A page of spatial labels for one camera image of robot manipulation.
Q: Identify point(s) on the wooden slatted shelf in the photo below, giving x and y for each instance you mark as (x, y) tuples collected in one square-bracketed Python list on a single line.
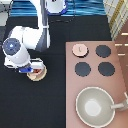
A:
[(117, 14)]

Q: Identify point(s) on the black table mat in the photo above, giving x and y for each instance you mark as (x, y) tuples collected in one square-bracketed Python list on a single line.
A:
[(28, 104)]

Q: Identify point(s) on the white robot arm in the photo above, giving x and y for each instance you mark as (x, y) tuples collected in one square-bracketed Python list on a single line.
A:
[(21, 39)]

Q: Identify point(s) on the blue white robot base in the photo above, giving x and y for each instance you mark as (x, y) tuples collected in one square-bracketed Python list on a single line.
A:
[(55, 7)]

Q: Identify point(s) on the black burner top right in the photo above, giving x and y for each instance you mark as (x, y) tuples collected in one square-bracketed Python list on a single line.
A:
[(103, 51)]

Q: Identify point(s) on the large grey frying pan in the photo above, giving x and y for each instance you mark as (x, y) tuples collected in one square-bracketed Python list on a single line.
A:
[(96, 108)]

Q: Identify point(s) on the cream round plate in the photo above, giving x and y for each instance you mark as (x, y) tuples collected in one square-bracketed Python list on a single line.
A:
[(37, 78)]

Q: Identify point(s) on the pink pot lid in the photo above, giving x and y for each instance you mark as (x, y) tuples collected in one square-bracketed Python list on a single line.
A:
[(79, 50)]

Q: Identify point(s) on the black burner lower left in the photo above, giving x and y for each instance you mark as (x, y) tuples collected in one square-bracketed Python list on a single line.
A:
[(82, 69)]

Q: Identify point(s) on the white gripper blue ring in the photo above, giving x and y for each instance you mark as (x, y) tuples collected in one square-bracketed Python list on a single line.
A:
[(28, 67)]

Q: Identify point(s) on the black burner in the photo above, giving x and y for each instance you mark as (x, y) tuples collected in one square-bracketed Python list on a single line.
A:
[(106, 69), (103, 51), (82, 69)]

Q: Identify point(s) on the black burner lower right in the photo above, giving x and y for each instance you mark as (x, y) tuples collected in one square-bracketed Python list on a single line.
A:
[(106, 69)]

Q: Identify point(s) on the pink toy stove board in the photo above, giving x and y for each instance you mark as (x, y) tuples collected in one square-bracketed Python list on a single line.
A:
[(114, 84)]

